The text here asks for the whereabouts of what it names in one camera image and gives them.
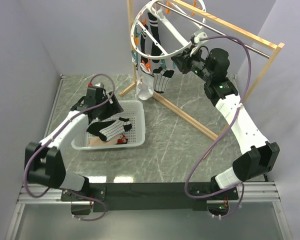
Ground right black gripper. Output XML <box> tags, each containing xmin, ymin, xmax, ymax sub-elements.
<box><xmin>171</xmin><ymin>45</ymin><xmax>213</xmax><ymax>83</ymax></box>

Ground white black striped sock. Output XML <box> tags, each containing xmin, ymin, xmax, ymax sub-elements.
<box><xmin>153</xmin><ymin>66</ymin><xmax>175</xmax><ymax>94</ymax></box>

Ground round white clip hanger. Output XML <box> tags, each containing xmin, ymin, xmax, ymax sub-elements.
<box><xmin>129</xmin><ymin>0</ymin><xmax>192</xmax><ymax>63</ymax></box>

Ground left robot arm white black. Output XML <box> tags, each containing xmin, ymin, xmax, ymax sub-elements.
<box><xmin>23</xmin><ymin>84</ymin><xmax>123</xmax><ymax>201</ymax></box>

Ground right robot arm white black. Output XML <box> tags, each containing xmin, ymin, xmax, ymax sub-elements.
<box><xmin>171</xmin><ymin>48</ymin><xmax>280</xmax><ymax>200</ymax></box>

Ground teal clip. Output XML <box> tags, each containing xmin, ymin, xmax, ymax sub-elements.
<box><xmin>160</xmin><ymin>59</ymin><xmax>167</xmax><ymax>70</ymax></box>

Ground orange clip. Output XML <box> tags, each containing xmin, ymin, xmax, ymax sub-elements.
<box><xmin>140</xmin><ymin>61</ymin><xmax>152</xmax><ymax>75</ymax></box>

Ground white plastic basket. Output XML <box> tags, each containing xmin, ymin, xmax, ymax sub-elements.
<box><xmin>71</xmin><ymin>100</ymin><xmax>146</xmax><ymax>151</ymax></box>

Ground pink sock with red pattern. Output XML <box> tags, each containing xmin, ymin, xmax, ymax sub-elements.
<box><xmin>88</xmin><ymin>134</ymin><xmax>128</xmax><ymax>147</ymax></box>

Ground metal hanging rod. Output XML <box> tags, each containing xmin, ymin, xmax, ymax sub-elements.
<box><xmin>156</xmin><ymin>1</ymin><xmax>271</xmax><ymax>60</ymax></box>

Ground black base beam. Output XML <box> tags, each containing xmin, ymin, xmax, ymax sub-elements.
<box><xmin>60</xmin><ymin>181</ymin><xmax>241</xmax><ymax>213</ymax></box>

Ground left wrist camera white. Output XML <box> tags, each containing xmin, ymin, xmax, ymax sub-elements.
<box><xmin>88</xmin><ymin>82</ymin><xmax>105</xmax><ymax>92</ymax></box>

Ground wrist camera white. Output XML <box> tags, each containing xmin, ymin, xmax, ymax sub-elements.
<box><xmin>190</xmin><ymin>29</ymin><xmax>208</xmax><ymax>47</ymax></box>
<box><xmin>88</xmin><ymin>82</ymin><xmax>105</xmax><ymax>92</ymax></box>

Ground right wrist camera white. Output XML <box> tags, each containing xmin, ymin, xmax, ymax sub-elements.
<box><xmin>190</xmin><ymin>29</ymin><xmax>208</xmax><ymax>47</ymax></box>

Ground wooden drying rack frame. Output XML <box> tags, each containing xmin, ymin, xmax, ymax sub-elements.
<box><xmin>118</xmin><ymin>0</ymin><xmax>286</xmax><ymax>142</ymax></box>

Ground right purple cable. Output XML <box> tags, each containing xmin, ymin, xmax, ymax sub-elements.
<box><xmin>184</xmin><ymin>35</ymin><xmax>252</xmax><ymax>220</ymax></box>

